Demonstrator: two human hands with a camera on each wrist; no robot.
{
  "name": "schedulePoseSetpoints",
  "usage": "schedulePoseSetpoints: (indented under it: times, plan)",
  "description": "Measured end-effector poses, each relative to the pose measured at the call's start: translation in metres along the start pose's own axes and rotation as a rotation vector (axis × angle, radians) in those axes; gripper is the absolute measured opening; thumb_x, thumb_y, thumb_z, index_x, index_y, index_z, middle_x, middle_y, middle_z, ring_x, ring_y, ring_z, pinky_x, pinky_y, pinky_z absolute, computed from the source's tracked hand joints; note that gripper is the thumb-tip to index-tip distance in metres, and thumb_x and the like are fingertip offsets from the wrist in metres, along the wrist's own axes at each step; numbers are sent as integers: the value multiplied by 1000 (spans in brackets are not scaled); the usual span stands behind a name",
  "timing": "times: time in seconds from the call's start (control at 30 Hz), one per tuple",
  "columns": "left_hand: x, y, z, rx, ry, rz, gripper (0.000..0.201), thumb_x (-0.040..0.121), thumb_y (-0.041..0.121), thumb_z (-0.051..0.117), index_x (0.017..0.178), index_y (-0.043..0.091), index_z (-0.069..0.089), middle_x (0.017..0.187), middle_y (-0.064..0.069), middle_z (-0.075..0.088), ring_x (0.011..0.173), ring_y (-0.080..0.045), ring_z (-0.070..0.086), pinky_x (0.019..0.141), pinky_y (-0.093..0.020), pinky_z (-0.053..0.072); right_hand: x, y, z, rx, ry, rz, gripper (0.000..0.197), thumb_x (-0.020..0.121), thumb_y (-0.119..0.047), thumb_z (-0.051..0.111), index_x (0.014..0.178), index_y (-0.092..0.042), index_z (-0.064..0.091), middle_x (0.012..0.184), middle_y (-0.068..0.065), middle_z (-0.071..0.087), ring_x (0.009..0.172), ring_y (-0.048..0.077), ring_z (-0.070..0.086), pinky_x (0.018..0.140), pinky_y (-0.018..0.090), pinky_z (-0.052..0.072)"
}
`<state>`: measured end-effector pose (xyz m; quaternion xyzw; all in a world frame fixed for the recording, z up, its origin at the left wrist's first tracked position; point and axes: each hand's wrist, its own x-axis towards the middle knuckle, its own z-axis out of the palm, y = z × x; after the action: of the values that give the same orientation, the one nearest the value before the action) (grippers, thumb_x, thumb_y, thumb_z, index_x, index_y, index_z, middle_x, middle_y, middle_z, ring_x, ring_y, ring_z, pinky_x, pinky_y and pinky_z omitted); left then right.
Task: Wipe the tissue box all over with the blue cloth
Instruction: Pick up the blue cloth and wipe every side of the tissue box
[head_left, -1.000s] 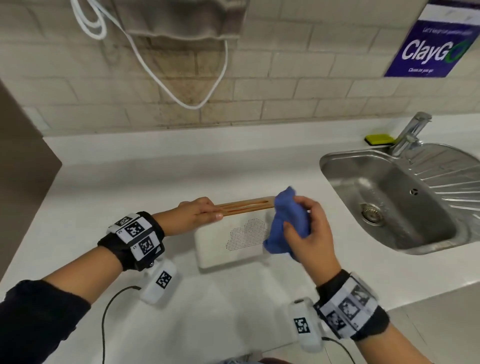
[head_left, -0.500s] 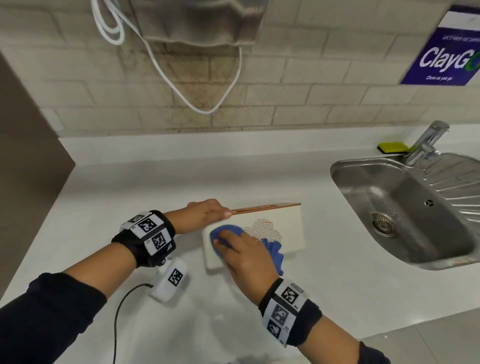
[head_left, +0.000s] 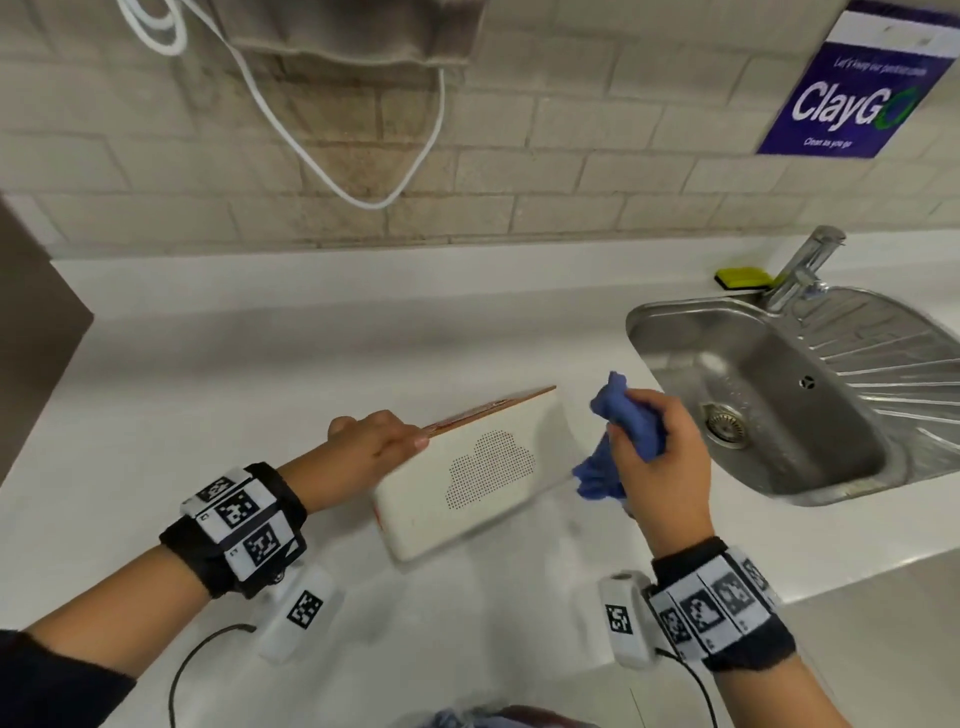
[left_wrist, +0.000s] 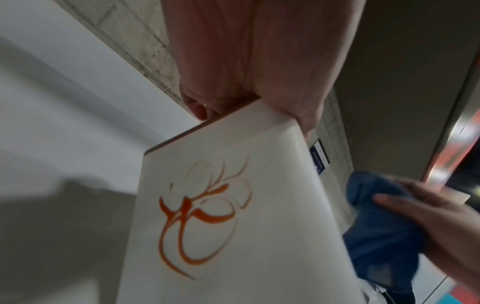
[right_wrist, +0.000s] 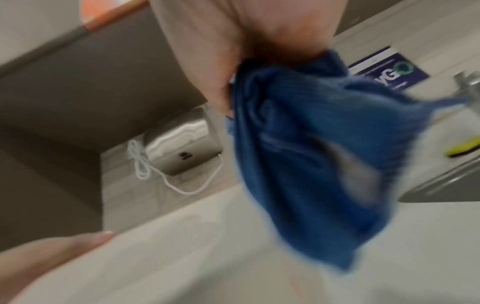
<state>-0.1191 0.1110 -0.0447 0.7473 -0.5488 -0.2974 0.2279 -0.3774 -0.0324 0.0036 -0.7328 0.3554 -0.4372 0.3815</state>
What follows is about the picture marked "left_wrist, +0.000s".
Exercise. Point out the blue cloth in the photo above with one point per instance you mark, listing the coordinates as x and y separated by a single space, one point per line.
382 237

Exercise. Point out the person's right hand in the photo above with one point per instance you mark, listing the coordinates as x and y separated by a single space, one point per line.
446 234

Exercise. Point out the person's left hand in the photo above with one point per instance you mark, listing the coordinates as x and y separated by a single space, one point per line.
255 47

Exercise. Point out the white board with orange swirl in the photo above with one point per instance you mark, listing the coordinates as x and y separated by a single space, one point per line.
243 225

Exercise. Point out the metal door frame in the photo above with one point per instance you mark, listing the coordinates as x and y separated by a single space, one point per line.
448 118

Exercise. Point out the white and blue wall label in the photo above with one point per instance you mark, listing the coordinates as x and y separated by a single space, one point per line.
319 156

